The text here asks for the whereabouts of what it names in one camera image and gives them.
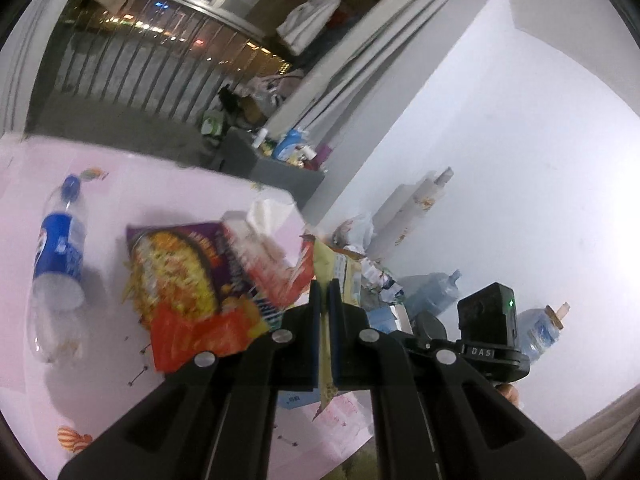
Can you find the pink printed tablecloth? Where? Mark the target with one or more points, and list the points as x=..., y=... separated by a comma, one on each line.
x=150, y=185

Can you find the red white snack wrapper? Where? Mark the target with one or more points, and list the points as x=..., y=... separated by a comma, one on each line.
x=260, y=260

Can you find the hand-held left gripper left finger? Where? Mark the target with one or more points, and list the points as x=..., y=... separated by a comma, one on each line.
x=315, y=330

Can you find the white plastic bag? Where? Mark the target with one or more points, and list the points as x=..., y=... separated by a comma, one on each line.
x=356, y=230

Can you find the person's right hand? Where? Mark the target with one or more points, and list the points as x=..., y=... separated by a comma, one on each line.
x=510, y=395

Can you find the cardboard box with papers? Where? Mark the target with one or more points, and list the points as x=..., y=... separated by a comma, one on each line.
x=380, y=285

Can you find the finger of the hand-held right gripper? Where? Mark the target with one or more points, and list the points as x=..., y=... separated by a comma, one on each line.
x=431, y=325

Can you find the green white bag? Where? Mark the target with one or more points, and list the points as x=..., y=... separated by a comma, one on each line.
x=212, y=122

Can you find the clear bottle blue label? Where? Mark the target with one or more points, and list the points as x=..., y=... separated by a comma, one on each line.
x=57, y=260

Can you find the grey curtain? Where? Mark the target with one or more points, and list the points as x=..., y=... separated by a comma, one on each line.
x=380, y=45

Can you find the printed paper roll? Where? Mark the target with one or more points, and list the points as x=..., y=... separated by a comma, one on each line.
x=415, y=205

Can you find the white hanging garment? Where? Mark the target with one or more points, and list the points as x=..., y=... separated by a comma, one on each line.
x=307, y=20

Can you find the grey cabinet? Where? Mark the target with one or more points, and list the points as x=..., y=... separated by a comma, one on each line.
x=280, y=175

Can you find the white tissue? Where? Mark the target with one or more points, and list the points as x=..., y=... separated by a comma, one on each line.
x=267, y=215

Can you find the yellow snack wrapper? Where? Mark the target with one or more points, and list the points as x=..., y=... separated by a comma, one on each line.
x=325, y=265

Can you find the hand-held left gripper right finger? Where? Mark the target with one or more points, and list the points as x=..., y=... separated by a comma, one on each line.
x=335, y=330

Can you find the purple box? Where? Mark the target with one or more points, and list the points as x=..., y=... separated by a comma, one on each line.
x=324, y=157

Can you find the purple orange noodle wrapper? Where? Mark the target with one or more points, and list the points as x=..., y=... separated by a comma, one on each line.
x=175, y=270

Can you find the blue water jug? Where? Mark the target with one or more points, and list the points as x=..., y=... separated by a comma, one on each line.
x=432, y=292
x=537, y=332

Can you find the blue white bag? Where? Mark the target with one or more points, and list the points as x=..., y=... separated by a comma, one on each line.
x=290, y=144

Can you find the metal railing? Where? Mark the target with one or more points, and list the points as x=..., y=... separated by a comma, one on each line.
x=150, y=70

